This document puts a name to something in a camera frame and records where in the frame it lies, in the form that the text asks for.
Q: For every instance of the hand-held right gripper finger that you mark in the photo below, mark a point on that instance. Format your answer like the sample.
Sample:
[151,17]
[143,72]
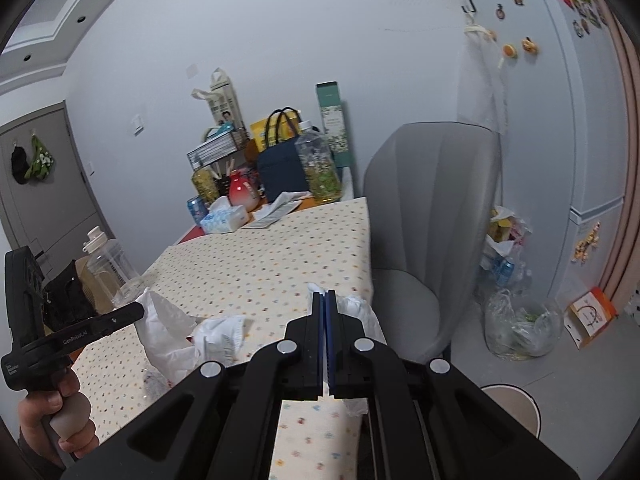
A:
[320,345]
[330,350]

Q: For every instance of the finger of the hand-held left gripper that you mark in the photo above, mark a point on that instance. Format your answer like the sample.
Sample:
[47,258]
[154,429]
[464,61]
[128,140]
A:
[122,314]

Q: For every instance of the white plastic bag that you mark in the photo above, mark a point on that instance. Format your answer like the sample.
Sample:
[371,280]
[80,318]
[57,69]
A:
[160,332]

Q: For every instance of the red and white snack wrapper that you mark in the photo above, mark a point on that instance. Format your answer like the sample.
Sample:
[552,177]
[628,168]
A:
[220,336]

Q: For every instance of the white round trash bin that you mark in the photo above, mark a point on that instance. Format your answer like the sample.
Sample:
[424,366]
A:
[510,405]

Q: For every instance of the person's left hand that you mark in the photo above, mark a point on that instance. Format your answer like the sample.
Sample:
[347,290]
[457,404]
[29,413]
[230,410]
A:
[40,405]

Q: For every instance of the clear plastic water bottle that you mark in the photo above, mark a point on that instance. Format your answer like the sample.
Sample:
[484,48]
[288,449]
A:
[107,265]

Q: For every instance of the floral dotted tablecloth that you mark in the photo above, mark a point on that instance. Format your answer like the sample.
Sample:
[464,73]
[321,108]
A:
[280,260]

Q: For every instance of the blue drink can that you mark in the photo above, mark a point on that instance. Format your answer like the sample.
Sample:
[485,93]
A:
[502,270]
[195,209]

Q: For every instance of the grey door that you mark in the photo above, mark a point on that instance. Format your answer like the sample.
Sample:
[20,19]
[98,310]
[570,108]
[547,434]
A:
[55,200]

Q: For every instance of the blue and white tissue packet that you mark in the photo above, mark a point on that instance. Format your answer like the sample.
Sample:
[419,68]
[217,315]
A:
[222,220]

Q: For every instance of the white printed papers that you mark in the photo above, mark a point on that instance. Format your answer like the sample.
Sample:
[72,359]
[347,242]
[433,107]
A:
[275,210]

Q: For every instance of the small yellow flower jar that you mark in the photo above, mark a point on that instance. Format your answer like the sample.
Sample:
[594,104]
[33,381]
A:
[206,185]

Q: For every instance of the red round vase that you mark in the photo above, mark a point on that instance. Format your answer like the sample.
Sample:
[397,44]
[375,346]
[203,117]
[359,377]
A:
[244,192]

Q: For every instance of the grey upholstered chair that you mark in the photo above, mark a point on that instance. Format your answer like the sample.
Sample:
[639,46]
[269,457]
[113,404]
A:
[430,210]

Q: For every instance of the green hanging bag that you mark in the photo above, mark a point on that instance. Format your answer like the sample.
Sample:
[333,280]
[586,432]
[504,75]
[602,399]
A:
[40,160]

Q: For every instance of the navy lunch bag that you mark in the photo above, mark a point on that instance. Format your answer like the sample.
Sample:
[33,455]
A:
[280,175]

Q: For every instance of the large clear flower jar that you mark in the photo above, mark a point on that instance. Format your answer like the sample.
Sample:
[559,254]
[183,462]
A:
[320,165]

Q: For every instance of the black hanging hat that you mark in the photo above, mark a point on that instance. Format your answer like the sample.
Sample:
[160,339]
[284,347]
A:
[20,165]

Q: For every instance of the clear plastic bag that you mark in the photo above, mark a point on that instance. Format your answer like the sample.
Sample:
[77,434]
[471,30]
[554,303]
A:
[520,330]

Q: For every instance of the yellow bag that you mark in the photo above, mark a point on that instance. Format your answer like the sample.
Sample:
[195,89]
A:
[260,132]

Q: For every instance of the tall green box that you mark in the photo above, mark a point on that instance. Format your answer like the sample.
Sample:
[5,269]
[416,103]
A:
[336,120]

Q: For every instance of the white paper gift bag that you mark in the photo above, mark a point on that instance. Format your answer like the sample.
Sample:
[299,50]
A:
[225,100]

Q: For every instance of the orange and white box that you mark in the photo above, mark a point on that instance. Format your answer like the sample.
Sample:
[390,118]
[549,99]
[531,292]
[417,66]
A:
[592,317]

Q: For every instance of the yellow figure fridge magnet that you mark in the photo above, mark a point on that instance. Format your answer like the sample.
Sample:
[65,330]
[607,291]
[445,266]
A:
[589,244]

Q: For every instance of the translucent hanging plastic bag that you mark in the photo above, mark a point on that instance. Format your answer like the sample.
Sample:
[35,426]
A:
[480,92]

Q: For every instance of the white refrigerator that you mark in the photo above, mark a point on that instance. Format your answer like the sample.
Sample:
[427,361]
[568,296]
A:
[542,135]

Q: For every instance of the group of fridge magnets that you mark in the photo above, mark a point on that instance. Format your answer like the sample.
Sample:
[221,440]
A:
[580,2]

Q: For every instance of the white light switch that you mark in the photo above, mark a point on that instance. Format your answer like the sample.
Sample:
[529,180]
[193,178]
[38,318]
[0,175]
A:
[138,125]

